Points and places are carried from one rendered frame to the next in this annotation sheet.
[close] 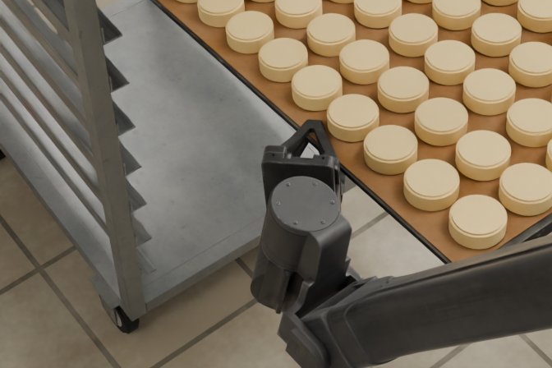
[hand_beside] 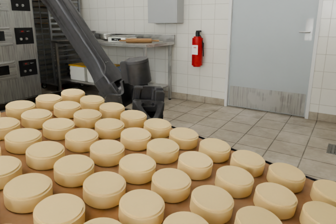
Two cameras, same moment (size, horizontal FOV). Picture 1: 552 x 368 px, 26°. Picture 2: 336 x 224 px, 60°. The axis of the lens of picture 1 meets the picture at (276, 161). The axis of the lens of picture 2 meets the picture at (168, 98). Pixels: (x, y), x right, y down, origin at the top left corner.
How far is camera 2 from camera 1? 1.46 m
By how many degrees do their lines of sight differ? 112
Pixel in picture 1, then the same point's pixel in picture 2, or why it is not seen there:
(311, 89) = (158, 120)
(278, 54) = (186, 132)
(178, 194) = not seen: outside the picture
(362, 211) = not seen: outside the picture
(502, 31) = (42, 146)
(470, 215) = (76, 91)
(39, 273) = not seen: outside the picture
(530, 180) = (47, 97)
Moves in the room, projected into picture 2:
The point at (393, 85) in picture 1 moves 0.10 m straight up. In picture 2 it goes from (114, 121) to (112, 65)
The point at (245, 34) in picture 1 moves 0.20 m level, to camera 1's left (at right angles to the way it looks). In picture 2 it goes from (213, 140) to (308, 126)
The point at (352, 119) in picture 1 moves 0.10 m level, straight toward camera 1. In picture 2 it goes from (132, 111) to (126, 99)
